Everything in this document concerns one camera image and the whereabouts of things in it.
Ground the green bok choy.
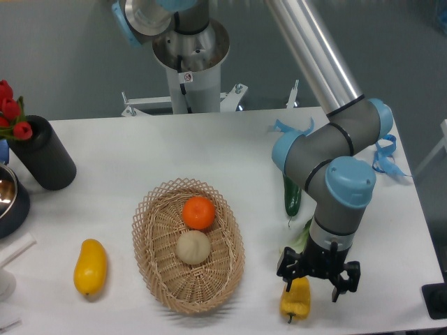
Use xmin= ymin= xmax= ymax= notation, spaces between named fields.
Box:
xmin=278 ymin=218 xmax=313 ymax=255

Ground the white metal base frame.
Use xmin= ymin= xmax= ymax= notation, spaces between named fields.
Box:
xmin=121 ymin=79 xmax=300 ymax=117

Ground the yellow mango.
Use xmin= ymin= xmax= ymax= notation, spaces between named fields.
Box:
xmin=73 ymin=239 xmax=108 ymax=297

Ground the yellow bell pepper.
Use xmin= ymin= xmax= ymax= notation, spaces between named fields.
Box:
xmin=279 ymin=277 xmax=311 ymax=324

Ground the woven wicker basket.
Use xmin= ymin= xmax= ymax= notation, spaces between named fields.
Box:
xmin=132 ymin=179 xmax=244 ymax=314

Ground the black cylindrical vase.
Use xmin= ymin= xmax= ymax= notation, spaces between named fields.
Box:
xmin=8 ymin=115 xmax=77 ymax=191

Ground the orange fruit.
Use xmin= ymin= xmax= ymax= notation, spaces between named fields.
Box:
xmin=182 ymin=196 xmax=215 ymax=230

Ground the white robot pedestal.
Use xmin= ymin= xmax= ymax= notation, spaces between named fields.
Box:
xmin=165 ymin=65 xmax=221 ymax=114

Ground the red tulip bouquet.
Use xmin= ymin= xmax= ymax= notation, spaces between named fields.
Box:
xmin=1 ymin=80 xmax=33 ymax=141

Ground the dark metal bowl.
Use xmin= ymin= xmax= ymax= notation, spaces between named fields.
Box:
xmin=0 ymin=164 xmax=31 ymax=239

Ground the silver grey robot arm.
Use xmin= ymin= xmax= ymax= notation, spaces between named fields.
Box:
xmin=112 ymin=1 xmax=393 ymax=300

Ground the tangled blue tape ribbon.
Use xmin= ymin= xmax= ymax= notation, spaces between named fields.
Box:
xmin=372 ymin=133 xmax=411 ymax=177

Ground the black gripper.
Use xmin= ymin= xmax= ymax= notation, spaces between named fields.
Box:
xmin=277 ymin=217 xmax=360 ymax=302

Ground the blue tape strip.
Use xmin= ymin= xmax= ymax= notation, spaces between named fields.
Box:
xmin=268 ymin=118 xmax=314 ymax=136

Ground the white steamed bun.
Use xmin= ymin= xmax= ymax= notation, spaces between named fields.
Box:
xmin=175 ymin=230 xmax=211 ymax=265

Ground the green cucumber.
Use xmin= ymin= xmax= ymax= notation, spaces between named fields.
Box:
xmin=283 ymin=174 xmax=302 ymax=226

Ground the black device at edge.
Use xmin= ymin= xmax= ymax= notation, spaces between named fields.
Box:
xmin=421 ymin=283 xmax=446 ymax=320

